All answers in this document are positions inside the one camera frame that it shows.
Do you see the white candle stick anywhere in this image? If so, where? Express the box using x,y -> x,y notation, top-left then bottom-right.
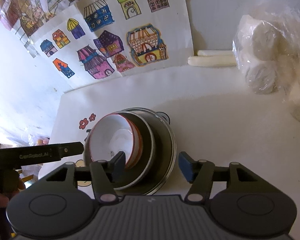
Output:
187,55 -> 237,67

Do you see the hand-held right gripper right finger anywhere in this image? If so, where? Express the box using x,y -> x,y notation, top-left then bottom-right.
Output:
178,151 -> 265,205

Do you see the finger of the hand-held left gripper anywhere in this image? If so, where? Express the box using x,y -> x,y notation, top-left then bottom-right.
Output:
57,141 -> 85,159

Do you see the clear bag of white rolls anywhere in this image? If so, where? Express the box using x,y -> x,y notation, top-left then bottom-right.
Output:
231,2 -> 300,123

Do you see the coloured drawing of child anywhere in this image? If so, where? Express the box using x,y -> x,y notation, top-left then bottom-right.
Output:
0,0 -> 83,38

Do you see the white printed table cover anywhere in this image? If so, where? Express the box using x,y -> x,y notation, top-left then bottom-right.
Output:
39,62 -> 300,240

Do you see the steel bowl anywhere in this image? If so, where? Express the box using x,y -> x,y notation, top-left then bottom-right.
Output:
83,110 -> 156,189

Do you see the coloured drawing of houses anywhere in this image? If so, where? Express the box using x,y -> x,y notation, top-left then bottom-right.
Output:
27,0 -> 193,91

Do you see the wide-rim shallow steel plate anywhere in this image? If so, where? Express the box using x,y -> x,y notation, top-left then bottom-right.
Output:
83,107 -> 177,196

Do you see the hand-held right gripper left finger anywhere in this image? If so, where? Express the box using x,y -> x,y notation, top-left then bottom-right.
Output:
37,151 -> 126,205

